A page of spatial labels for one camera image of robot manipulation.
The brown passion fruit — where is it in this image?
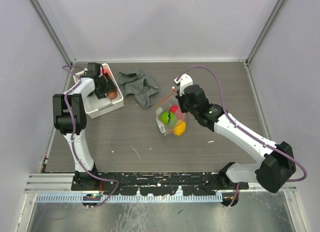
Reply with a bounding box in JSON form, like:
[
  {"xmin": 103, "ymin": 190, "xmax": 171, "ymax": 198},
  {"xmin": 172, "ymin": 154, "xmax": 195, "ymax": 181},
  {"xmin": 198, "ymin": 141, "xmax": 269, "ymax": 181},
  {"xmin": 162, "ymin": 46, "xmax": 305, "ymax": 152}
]
[{"xmin": 107, "ymin": 90, "xmax": 118, "ymax": 100}]

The red apple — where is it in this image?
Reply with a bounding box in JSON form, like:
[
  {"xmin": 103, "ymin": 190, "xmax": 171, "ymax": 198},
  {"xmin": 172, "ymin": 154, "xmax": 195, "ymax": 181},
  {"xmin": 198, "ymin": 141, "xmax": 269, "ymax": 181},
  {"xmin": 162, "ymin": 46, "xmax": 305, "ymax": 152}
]
[{"xmin": 169, "ymin": 105, "xmax": 184, "ymax": 120}]

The clear zip top bag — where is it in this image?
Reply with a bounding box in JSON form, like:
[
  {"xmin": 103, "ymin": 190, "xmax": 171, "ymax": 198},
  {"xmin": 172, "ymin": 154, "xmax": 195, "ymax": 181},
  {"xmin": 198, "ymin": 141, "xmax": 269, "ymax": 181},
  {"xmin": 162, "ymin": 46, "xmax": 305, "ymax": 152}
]
[{"xmin": 155, "ymin": 87, "xmax": 188, "ymax": 137}]

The green striped melon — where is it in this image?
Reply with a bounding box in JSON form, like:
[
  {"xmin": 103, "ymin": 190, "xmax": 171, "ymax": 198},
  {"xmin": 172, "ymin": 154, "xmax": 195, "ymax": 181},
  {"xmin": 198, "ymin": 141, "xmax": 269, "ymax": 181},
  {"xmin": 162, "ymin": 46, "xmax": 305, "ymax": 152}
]
[{"xmin": 160, "ymin": 111, "xmax": 177, "ymax": 127}]

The yellow lemon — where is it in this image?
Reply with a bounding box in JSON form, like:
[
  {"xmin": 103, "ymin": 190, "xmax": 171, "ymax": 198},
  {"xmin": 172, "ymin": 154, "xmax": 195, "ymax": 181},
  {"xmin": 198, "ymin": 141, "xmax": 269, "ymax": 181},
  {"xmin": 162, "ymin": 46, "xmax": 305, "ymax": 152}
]
[{"xmin": 173, "ymin": 120, "xmax": 186, "ymax": 137}]

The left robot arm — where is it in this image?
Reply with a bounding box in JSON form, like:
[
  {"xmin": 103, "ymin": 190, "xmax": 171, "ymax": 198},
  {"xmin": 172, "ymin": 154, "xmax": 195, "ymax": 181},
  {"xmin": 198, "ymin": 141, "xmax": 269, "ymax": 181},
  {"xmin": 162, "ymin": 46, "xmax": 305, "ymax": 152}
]
[{"xmin": 52, "ymin": 77, "xmax": 119, "ymax": 190}]

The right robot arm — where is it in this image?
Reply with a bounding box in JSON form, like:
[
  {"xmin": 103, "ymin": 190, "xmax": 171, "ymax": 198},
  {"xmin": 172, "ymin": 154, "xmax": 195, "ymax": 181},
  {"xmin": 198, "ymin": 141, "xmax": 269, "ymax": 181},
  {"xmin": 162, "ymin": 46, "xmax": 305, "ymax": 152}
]
[{"xmin": 176, "ymin": 84, "xmax": 296, "ymax": 193}]

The peach fruit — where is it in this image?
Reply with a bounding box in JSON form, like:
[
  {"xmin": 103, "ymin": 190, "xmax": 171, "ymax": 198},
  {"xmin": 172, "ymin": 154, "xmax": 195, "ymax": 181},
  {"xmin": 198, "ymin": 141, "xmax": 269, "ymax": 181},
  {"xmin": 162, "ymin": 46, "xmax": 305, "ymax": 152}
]
[{"xmin": 100, "ymin": 69, "xmax": 109, "ymax": 77}]

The white perforated plastic basket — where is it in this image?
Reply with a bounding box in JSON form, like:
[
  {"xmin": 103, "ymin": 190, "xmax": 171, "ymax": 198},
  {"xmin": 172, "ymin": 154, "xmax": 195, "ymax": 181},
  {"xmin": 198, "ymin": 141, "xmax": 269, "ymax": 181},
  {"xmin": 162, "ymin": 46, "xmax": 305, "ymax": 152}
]
[{"xmin": 71, "ymin": 63, "xmax": 124, "ymax": 119}]

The grey crumpled cloth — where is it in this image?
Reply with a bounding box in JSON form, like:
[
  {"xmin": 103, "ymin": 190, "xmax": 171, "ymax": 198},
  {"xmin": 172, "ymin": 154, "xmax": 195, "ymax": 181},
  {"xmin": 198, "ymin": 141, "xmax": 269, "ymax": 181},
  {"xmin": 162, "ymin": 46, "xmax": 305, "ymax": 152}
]
[{"xmin": 116, "ymin": 68, "xmax": 160, "ymax": 109}]

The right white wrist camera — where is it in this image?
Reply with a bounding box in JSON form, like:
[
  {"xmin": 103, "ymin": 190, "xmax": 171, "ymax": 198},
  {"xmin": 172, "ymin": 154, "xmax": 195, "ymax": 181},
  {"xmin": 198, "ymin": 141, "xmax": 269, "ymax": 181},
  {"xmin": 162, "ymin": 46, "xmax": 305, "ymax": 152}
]
[{"xmin": 174, "ymin": 73, "xmax": 193, "ymax": 96}]

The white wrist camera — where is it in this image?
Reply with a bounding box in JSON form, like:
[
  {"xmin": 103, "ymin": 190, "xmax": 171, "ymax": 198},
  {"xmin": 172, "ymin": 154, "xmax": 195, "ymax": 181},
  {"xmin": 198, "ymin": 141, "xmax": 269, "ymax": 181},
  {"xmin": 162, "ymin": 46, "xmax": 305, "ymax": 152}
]
[
  {"xmin": 174, "ymin": 73, "xmax": 193, "ymax": 96},
  {"xmin": 80, "ymin": 63, "xmax": 103, "ymax": 79}
]

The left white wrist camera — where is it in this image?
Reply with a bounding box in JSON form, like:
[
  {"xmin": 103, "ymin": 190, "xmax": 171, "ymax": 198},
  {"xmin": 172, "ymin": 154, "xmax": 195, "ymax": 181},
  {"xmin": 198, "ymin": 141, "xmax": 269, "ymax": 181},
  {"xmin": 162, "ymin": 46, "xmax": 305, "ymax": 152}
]
[{"xmin": 80, "ymin": 63, "xmax": 103, "ymax": 79}]

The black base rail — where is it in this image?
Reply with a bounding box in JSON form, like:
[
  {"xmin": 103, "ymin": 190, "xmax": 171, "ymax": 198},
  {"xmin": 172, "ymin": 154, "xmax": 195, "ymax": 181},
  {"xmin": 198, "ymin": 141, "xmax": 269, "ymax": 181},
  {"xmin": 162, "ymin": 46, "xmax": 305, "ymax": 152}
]
[{"xmin": 71, "ymin": 172, "xmax": 237, "ymax": 196}]

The white slotted cable duct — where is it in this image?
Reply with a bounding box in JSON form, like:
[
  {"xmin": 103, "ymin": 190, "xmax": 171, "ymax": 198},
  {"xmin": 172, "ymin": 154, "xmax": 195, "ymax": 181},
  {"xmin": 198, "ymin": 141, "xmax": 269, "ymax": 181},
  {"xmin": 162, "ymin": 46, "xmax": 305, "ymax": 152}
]
[{"xmin": 35, "ymin": 193, "xmax": 223, "ymax": 203}]

